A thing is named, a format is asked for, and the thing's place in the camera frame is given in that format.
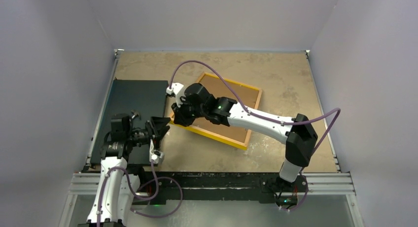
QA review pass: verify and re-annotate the yellow wooden picture frame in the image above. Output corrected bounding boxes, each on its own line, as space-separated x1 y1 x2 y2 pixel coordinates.
179 72 262 150

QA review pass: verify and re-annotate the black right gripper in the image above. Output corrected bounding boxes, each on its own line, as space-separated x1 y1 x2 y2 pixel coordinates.
172 96 207 128

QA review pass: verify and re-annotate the black flat box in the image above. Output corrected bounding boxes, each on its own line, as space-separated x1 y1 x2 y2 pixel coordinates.
90 80 168 165

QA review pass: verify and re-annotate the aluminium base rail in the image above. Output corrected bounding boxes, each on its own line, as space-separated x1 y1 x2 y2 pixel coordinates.
68 172 356 207

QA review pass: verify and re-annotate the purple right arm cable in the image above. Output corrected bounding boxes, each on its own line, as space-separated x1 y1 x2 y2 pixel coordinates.
169 60 341 213

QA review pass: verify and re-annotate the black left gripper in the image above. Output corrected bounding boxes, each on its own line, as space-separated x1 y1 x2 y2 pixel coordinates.
126 117 171 151

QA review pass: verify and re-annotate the brown backing board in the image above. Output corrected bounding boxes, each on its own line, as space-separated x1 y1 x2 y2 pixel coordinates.
193 75 260 142

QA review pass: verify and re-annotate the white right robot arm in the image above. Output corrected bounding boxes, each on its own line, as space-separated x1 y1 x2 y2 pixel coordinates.
166 83 318 191

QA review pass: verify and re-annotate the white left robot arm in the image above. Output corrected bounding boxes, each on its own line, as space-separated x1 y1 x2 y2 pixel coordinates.
82 112 170 227

